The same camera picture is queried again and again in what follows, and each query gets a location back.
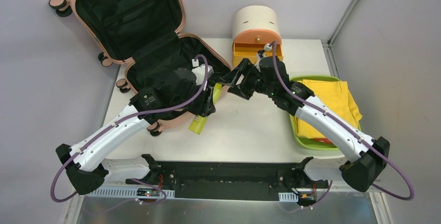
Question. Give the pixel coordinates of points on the yellow cloth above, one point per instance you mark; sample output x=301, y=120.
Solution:
x=335, y=95

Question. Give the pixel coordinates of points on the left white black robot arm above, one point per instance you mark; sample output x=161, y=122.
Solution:
x=86, y=163

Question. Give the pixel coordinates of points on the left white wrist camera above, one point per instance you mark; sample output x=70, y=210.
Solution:
x=198, y=70

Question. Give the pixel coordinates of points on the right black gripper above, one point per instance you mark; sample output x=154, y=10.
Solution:
x=242, y=79

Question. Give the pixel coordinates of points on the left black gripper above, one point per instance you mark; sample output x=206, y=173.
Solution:
x=208, y=102

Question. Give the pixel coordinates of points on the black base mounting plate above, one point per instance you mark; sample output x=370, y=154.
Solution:
x=225, y=191

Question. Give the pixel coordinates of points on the red white tie-dye cloth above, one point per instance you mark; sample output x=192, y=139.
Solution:
x=323, y=140

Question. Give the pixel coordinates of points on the yellow green spray bottle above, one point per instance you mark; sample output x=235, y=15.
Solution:
x=198, y=121

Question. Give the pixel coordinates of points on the green plastic tray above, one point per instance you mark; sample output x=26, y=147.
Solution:
x=309, y=143

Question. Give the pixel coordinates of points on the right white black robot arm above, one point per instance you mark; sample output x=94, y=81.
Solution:
x=365, y=155

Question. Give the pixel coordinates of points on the cream three-drawer round cabinet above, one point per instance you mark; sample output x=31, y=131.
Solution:
x=252, y=28

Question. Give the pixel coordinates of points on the pink hard-shell suitcase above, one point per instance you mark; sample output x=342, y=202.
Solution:
x=147, y=36

